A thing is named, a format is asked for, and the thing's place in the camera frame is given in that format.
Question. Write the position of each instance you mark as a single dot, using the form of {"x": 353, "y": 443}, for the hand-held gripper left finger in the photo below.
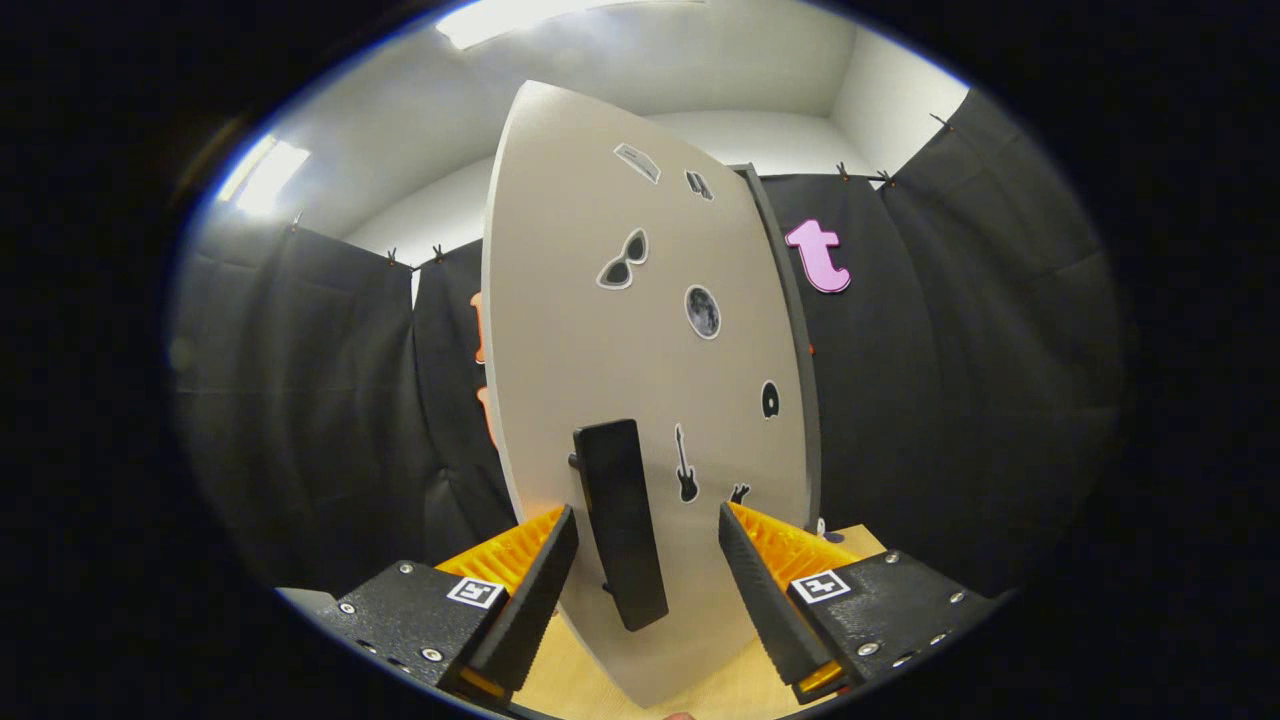
{"x": 535, "y": 605}

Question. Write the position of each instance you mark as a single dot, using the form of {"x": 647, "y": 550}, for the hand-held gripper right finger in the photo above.
{"x": 765, "y": 605}

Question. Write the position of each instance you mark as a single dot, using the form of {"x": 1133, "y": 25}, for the grey shoe cabinet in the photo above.
{"x": 812, "y": 430}

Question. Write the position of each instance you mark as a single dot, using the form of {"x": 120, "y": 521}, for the beige shoe cabinet door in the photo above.
{"x": 580, "y": 300}

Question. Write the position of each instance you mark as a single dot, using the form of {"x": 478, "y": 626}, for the black backdrop cloth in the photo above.
{"x": 950, "y": 400}

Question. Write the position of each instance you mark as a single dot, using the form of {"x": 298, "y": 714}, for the narrow ceiling light strip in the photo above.
{"x": 268, "y": 175}

